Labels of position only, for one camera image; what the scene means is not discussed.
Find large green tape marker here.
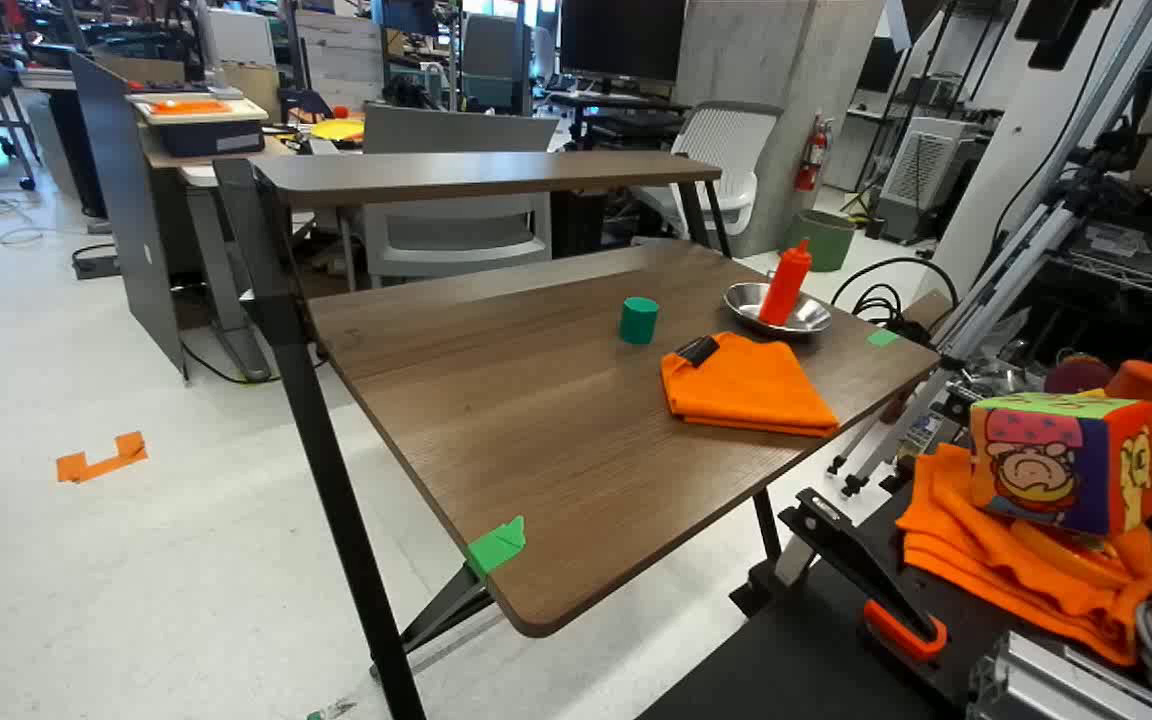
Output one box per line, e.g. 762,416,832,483
465,513,531,578

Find small black object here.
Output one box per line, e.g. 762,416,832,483
670,333,725,372

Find black cable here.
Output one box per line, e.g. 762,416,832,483
826,251,965,334

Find red fire extinguisher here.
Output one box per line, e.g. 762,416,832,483
791,117,832,197

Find white chair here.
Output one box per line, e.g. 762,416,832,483
632,100,783,244

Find black monitor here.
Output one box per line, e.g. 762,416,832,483
556,0,688,86

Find orange plush toy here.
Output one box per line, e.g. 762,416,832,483
1102,354,1152,406

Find brown plush toy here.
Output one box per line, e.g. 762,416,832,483
1042,351,1111,397

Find colourful plush cube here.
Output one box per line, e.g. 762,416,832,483
966,389,1152,541

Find folded orange cloth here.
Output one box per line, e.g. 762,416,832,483
656,329,843,445

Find orange tape floor marker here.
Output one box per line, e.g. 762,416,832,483
53,428,152,488

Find black clamp with orange handle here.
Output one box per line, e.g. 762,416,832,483
774,483,952,669

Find crumpled orange cloth pile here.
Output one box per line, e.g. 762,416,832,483
891,439,1152,670

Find wooden table with black frame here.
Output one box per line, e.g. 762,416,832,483
213,149,942,720

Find black box with orange top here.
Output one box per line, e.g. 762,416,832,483
128,83,270,161

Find aluminium extrusion rail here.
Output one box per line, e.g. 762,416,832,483
966,626,1152,720

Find green waste bin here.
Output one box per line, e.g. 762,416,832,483
801,203,860,274

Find aluminium tripod legs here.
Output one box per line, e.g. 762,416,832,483
824,197,1087,494

